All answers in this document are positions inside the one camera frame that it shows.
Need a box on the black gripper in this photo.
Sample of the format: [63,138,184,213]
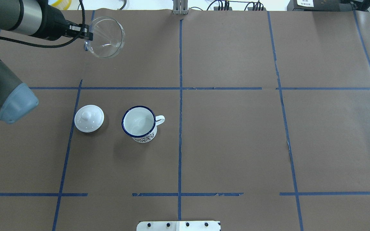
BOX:
[42,5,93,41]

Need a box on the white enamel mug blue rim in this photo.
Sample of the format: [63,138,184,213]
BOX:
[121,105,165,143]

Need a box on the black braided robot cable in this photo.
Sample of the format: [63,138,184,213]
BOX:
[0,0,87,48]

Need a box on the yellow rimmed bowl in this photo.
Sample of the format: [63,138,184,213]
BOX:
[48,0,72,10]

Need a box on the white ceramic lid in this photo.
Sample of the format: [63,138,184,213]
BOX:
[74,104,105,133]

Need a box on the black power strip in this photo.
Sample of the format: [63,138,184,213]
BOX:
[207,0,266,11]

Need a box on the grey aluminium post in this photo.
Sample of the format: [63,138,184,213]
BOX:
[172,0,189,15]

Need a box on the black device with label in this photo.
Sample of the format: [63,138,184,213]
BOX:
[286,0,370,12]

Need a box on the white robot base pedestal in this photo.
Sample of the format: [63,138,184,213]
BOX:
[136,220,221,231]

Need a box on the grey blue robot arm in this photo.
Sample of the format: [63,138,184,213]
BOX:
[0,0,94,124]

